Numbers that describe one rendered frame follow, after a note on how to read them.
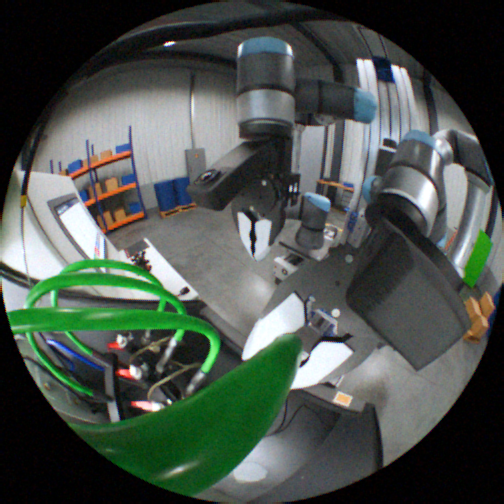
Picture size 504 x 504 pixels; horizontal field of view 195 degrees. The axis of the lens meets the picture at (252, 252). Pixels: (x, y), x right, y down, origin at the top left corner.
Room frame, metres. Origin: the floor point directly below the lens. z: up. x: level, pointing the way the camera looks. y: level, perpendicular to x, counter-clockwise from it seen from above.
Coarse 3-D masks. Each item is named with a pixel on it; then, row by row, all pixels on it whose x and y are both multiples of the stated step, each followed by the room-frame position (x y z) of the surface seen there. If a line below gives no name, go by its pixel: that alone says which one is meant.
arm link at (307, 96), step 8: (296, 80) 0.27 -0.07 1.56; (304, 80) 0.27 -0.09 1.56; (312, 80) 0.26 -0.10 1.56; (296, 88) 0.26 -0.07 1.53; (304, 88) 0.26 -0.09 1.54; (312, 88) 0.26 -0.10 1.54; (296, 96) 0.27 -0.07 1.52; (304, 96) 0.27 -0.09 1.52; (312, 96) 0.26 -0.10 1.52; (296, 104) 0.28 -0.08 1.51; (304, 104) 0.28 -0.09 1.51; (312, 104) 0.27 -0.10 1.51; (304, 112) 0.30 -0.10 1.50; (312, 112) 0.29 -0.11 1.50
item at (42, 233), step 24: (48, 192) 0.18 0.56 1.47; (72, 192) 0.41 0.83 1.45; (24, 216) 0.05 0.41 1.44; (48, 216) 0.13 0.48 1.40; (0, 240) -0.04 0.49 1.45; (24, 240) 0.03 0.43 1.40; (48, 240) 0.10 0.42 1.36; (0, 264) -0.07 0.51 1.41; (24, 264) 0.01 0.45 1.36; (48, 264) 0.06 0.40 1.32; (72, 288) 0.08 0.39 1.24; (96, 288) 0.14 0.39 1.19; (120, 288) 0.24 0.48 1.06
